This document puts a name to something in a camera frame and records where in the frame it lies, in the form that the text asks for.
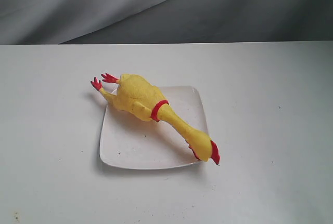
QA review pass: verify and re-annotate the white square plate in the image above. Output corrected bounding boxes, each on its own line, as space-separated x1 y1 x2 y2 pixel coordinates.
99 86 208 170

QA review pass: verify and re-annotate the grey backdrop cloth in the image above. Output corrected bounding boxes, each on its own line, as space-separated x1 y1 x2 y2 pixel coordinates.
1 0 332 45

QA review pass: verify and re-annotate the yellow rubber chicken toy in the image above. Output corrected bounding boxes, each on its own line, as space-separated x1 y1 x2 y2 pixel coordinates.
91 73 220 165

